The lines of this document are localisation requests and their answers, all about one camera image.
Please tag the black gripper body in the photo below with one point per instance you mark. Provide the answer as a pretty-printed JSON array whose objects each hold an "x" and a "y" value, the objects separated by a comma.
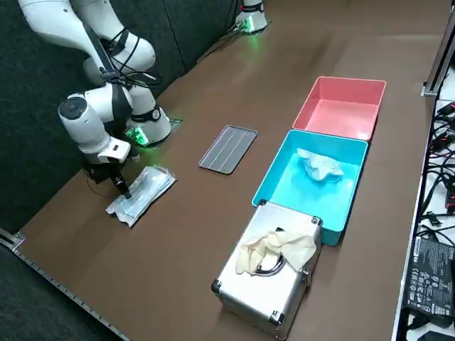
[{"x": 101, "y": 172}]

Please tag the new face mask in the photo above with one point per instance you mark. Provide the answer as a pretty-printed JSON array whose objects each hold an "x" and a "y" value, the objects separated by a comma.
[{"x": 142, "y": 195}]

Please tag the used white face mask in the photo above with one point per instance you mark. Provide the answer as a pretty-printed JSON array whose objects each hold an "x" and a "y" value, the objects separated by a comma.
[{"x": 321, "y": 165}]

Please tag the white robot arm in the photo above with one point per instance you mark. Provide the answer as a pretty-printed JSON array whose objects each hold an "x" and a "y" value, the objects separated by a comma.
[
  {"x": 89, "y": 128},
  {"x": 254, "y": 16}
]

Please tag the blue plastic box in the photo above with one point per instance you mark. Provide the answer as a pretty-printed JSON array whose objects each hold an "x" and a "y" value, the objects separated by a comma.
[{"x": 305, "y": 199}]

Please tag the pink plastic box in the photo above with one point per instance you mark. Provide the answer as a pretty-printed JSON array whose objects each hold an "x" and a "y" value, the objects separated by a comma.
[{"x": 341, "y": 113}]

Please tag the small grey ridged tray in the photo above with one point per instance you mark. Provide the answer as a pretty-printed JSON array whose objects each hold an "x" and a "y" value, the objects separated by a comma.
[{"x": 227, "y": 149}]

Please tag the silver aluminium case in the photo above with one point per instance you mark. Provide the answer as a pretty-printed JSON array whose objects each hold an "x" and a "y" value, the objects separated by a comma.
[{"x": 263, "y": 295}]

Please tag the cream latex gloves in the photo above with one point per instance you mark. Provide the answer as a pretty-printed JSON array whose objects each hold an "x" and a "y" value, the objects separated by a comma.
[{"x": 295, "y": 248}]

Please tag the black labelled power adapter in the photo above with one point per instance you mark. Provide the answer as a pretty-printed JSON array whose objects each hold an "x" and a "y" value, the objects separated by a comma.
[{"x": 430, "y": 277}]

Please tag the aluminium table edge rail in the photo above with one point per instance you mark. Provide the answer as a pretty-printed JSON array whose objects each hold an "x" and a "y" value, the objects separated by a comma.
[{"x": 46, "y": 273}]

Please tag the aluminium profile post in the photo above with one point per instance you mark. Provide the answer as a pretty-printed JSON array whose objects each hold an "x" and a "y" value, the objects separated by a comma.
[{"x": 439, "y": 53}]

